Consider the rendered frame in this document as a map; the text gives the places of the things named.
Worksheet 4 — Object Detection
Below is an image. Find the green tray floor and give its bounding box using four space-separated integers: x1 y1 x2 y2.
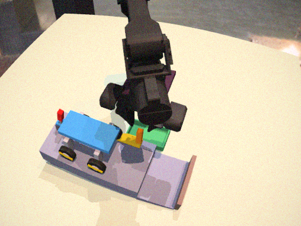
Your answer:
129 123 168 146

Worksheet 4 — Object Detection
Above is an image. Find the pale lilac ramp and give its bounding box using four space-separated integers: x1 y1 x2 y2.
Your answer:
39 122 197 210

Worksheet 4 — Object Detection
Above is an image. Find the yellow wedge with orange handle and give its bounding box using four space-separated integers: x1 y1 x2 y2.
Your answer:
117 128 143 148

